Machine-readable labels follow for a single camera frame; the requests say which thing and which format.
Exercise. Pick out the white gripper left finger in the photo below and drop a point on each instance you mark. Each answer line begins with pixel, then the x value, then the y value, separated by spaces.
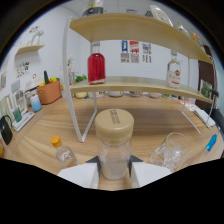
pixel 81 175

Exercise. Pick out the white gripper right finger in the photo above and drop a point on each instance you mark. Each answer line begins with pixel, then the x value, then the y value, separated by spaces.
pixel 148 173

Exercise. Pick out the clear bottle with orange cap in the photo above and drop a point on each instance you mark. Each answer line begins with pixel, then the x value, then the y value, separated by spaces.
pixel 65 154

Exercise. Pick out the clear glass with ice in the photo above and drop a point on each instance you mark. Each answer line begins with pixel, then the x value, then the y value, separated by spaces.
pixel 170 153

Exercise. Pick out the blue liquid bottle silver cap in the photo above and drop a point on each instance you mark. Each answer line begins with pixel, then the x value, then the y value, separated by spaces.
pixel 211 142

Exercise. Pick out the white tray with green cup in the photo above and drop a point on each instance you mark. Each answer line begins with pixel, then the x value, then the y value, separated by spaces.
pixel 22 120

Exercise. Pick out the white pouch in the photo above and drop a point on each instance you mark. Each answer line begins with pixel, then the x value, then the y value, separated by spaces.
pixel 204 117

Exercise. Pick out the small white and blue bottle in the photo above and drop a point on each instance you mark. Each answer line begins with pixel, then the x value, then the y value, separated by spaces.
pixel 35 104

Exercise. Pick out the black kettle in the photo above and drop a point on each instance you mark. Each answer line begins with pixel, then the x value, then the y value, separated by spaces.
pixel 6 131

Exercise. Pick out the orange storage basket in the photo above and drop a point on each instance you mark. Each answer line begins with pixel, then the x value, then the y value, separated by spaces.
pixel 49 92

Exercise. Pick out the green potted plant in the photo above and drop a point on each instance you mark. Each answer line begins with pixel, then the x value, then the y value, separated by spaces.
pixel 81 78

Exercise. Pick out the clear bottle with red label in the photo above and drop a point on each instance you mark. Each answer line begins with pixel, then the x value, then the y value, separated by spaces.
pixel 173 75

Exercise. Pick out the red liquid bottle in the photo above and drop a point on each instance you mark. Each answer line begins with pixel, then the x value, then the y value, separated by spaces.
pixel 96 68

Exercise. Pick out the white-framed wooden two-tier shelf rack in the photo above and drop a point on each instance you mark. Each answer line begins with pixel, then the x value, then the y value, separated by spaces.
pixel 133 30

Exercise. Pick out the clear bottle with green cap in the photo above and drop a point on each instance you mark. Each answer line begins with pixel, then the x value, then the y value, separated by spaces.
pixel 183 30

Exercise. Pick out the multicolour wall poster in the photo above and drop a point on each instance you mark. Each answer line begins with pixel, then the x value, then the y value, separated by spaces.
pixel 147 52

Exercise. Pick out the red wall poster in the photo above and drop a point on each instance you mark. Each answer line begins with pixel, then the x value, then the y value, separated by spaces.
pixel 134 51

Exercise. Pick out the blue and yellow wall poster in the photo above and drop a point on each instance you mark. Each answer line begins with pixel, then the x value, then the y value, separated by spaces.
pixel 124 51

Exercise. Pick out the wooden wall shelf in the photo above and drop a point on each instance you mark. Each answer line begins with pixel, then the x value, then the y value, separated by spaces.
pixel 30 49

